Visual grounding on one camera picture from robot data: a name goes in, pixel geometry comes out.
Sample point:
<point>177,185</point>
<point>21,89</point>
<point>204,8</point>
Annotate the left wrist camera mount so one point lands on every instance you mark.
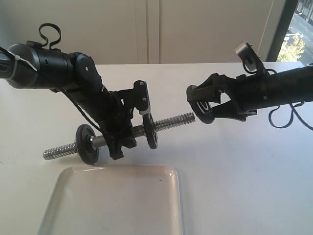
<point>137,97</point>

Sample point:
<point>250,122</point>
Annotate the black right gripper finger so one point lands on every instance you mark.
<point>210,90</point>
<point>230,110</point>

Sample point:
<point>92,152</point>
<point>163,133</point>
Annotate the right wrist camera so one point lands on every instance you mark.
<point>250,60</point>

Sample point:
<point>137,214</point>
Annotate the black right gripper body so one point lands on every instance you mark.
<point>251,92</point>

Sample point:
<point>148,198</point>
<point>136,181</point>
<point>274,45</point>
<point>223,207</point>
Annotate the black weight plate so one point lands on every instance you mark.
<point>85,150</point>
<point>150,130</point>
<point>201,109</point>

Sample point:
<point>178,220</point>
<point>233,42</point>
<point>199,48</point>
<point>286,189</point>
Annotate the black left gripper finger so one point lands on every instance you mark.
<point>115,150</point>
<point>128,142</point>

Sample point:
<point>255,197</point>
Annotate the chrome threaded dumbbell bar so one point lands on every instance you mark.
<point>138,131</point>

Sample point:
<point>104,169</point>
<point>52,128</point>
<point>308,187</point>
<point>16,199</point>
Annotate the white rectangular tray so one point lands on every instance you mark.
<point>114,200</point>

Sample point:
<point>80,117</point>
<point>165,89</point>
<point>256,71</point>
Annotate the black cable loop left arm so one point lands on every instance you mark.
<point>51,34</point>

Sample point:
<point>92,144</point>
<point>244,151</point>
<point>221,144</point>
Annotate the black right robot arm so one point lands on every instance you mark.
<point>285,87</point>

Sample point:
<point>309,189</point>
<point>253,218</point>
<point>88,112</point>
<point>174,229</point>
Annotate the white zip tie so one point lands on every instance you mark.
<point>9,64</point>

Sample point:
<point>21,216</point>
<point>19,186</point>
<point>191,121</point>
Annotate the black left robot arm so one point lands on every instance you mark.
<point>75,75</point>

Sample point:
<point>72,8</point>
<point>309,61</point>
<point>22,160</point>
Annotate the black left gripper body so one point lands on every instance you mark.
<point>117,124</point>

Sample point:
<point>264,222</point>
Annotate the dark window frame post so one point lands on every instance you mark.
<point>281,29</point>

